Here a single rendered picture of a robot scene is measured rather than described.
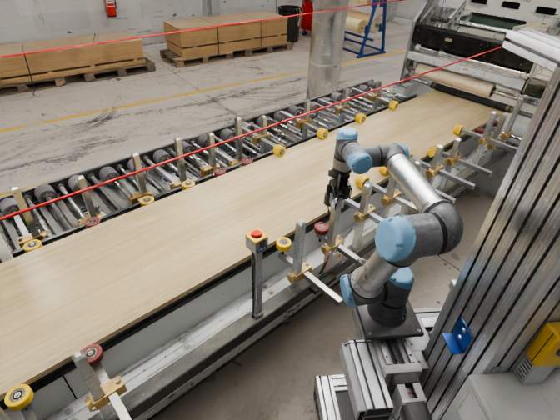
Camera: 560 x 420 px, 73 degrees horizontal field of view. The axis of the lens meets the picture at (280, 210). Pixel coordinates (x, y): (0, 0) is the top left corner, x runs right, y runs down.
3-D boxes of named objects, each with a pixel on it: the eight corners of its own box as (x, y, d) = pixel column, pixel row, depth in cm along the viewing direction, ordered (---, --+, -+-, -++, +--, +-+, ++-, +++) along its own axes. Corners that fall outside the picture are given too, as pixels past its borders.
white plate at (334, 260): (342, 261, 220) (344, 248, 214) (310, 282, 205) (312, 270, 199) (342, 260, 220) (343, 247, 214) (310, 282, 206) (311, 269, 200)
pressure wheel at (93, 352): (82, 376, 150) (74, 360, 143) (92, 357, 156) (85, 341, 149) (102, 378, 149) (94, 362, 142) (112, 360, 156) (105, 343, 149)
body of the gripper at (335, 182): (331, 201, 147) (335, 174, 140) (327, 188, 154) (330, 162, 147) (351, 200, 148) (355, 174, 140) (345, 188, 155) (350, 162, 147)
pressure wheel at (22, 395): (14, 407, 140) (2, 391, 133) (38, 394, 144) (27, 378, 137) (17, 426, 135) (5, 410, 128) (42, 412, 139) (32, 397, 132)
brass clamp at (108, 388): (127, 392, 144) (125, 385, 141) (92, 416, 137) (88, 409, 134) (121, 380, 148) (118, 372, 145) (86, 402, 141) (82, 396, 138)
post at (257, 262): (263, 314, 188) (264, 247, 161) (255, 320, 185) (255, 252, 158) (257, 308, 191) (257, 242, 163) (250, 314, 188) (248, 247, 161)
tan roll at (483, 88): (552, 113, 334) (558, 100, 326) (547, 117, 327) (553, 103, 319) (411, 72, 417) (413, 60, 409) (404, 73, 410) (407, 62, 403)
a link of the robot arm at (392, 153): (492, 227, 97) (403, 133, 133) (453, 232, 95) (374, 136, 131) (474, 258, 104) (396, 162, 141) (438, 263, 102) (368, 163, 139)
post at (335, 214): (331, 267, 216) (342, 199, 187) (327, 271, 214) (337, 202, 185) (327, 264, 218) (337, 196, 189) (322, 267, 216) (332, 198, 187)
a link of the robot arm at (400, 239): (380, 306, 142) (454, 243, 95) (342, 312, 139) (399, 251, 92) (370, 276, 147) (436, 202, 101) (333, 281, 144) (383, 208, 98)
